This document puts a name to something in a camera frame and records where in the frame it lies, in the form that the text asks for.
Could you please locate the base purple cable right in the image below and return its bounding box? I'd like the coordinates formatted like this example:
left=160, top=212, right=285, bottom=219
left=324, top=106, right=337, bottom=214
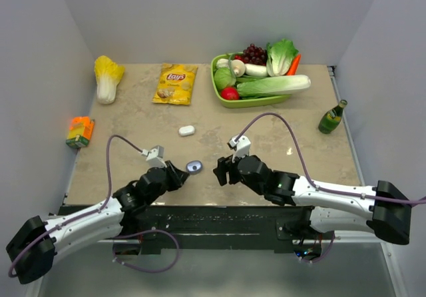
left=298, top=233, right=337, bottom=264

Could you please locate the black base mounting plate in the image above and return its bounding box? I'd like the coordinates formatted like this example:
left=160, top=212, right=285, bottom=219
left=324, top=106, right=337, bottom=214
left=120, top=205, right=331, bottom=254

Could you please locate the white earbud charging case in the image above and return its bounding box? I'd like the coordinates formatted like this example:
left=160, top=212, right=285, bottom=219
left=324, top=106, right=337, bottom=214
left=178, top=125, right=195, bottom=137

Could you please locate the yellow napa cabbage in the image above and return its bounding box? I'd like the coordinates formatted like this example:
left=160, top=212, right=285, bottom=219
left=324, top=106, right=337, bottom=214
left=94, top=55, right=125, bottom=105

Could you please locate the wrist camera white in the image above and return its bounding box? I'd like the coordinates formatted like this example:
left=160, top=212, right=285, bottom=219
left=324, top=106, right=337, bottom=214
left=228, top=135, right=251, bottom=162
left=141, top=145, right=166, bottom=168

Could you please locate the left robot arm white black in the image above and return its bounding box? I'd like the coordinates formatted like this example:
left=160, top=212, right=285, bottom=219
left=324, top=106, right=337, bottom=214
left=6, top=161, right=189, bottom=284

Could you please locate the orange juice carton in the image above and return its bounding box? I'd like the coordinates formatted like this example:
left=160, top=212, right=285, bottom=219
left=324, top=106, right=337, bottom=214
left=66, top=117, right=95, bottom=149

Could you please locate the long green white cabbage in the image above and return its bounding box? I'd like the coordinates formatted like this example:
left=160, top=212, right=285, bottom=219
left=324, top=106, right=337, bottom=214
left=236, top=75, right=311, bottom=98

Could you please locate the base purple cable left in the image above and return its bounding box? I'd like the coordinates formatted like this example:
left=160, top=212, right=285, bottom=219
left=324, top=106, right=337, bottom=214
left=112, top=226, right=180, bottom=273

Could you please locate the yellow Lays chips bag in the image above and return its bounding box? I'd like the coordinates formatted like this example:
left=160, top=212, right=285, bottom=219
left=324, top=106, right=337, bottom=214
left=152, top=63, right=198, bottom=106

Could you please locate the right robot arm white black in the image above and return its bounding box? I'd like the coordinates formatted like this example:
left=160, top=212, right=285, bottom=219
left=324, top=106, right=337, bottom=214
left=213, top=155, right=411, bottom=245

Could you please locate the white radish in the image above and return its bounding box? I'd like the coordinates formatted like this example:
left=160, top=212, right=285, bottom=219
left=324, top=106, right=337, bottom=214
left=245, top=63, right=269, bottom=77

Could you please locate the green lettuce head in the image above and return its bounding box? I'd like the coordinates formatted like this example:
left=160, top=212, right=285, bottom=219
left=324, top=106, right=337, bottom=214
left=266, top=39, right=299, bottom=77

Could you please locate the green Perrier bottle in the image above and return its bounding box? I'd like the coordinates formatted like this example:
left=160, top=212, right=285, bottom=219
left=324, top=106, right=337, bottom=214
left=318, top=99, right=347, bottom=134

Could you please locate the green plastic basket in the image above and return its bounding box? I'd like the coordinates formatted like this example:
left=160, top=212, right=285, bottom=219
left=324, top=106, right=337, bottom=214
left=210, top=54, right=290, bottom=109

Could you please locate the orange carrot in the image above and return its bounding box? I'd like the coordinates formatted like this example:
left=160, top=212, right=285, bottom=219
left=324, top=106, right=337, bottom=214
left=286, top=54, right=302, bottom=76

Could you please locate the dark red grape bunch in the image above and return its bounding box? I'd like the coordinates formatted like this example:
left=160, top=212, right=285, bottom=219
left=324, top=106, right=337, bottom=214
left=240, top=43, right=268, bottom=66

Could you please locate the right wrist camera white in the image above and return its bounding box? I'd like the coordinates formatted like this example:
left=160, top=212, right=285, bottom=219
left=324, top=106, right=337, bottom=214
left=228, top=135, right=251, bottom=162

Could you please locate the white mushroom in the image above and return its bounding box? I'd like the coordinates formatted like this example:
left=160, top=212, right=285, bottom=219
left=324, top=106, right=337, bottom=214
left=216, top=59, right=246, bottom=77

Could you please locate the round green cabbage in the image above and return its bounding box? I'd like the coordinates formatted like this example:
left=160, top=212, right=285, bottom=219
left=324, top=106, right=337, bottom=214
left=214, top=67, right=236, bottom=91

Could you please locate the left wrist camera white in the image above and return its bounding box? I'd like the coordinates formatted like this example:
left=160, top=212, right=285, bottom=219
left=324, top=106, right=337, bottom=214
left=141, top=145, right=166, bottom=168

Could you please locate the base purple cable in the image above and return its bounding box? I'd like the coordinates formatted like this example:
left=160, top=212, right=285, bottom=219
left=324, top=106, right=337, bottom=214
left=112, top=226, right=180, bottom=273
left=298, top=233, right=337, bottom=264

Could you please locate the purple earbud charging case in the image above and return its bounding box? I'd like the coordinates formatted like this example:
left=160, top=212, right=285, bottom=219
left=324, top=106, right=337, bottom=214
left=186, top=160, right=203, bottom=174

